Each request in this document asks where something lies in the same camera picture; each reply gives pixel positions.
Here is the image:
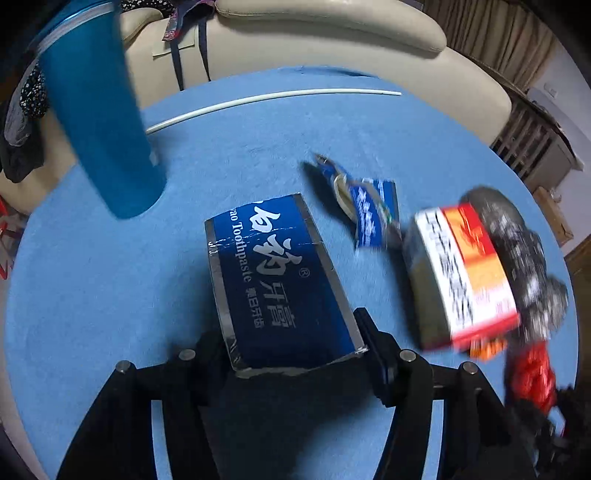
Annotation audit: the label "red plastic bag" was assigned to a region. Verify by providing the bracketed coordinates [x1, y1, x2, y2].
[507, 341, 557, 416]

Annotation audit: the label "orange wrapper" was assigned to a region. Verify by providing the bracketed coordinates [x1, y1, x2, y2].
[468, 337, 508, 361]

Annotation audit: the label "black plastic bag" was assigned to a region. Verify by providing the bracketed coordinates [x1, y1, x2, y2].
[461, 186, 568, 345]

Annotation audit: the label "red white medicine box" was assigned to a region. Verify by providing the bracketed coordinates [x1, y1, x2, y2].
[403, 204, 520, 351]

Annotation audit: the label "blue toothpaste box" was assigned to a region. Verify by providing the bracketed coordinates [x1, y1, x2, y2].
[204, 193, 368, 379]

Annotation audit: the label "torn blue foil wrapper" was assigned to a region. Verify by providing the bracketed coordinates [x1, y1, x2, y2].
[314, 153, 403, 250]

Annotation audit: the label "cardboard box by door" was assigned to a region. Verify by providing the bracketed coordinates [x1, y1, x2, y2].
[533, 187, 574, 247]

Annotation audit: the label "wooden baby crib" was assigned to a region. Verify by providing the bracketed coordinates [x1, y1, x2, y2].
[489, 70, 584, 192]

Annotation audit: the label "blue table cloth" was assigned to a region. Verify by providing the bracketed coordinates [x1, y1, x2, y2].
[5, 67, 569, 476]

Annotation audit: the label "dark clothes on sofa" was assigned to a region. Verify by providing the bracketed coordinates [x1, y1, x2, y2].
[1, 61, 49, 184]

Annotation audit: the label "white thin rod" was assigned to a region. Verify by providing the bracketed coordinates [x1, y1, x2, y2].
[144, 88, 403, 136]

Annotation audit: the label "teal thermos bottle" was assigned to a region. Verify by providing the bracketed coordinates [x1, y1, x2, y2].
[35, 1, 166, 219]

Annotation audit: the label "beige curtain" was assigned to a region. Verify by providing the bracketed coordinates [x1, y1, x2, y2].
[423, 0, 558, 91]

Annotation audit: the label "cream leather sofa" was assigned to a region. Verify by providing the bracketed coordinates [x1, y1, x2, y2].
[1, 1, 512, 214]

